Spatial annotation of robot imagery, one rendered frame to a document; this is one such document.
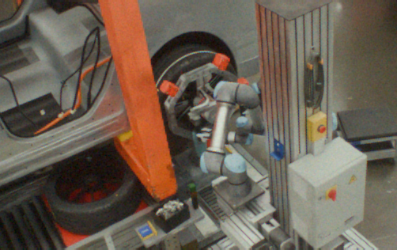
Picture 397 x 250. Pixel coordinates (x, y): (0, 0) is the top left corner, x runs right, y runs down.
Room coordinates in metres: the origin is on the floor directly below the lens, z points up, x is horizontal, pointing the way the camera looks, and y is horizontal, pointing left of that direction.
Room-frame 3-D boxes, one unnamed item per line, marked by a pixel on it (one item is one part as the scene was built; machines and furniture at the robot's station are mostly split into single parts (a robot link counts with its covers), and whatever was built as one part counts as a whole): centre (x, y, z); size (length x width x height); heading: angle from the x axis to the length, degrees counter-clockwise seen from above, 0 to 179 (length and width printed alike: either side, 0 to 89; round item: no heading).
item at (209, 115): (3.28, -0.09, 0.85); 0.21 x 0.14 x 0.14; 24
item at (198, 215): (2.67, 0.28, 0.44); 0.43 x 0.17 x 0.03; 114
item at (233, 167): (2.50, -0.16, 0.98); 0.13 x 0.12 x 0.14; 61
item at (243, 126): (2.94, -0.29, 0.91); 0.11 x 0.08 x 0.11; 61
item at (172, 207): (2.68, 0.26, 0.51); 0.20 x 0.14 x 0.13; 123
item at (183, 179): (3.23, 0.24, 0.26); 0.42 x 0.18 x 0.35; 24
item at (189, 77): (3.34, -0.06, 0.85); 0.54 x 0.07 x 0.54; 114
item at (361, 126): (3.46, -1.27, 0.17); 0.43 x 0.36 x 0.34; 87
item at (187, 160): (3.50, 0.01, 0.32); 0.40 x 0.30 x 0.28; 114
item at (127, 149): (3.21, 0.45, 0.69); 0.52 x 0.17 x 0.35; 24
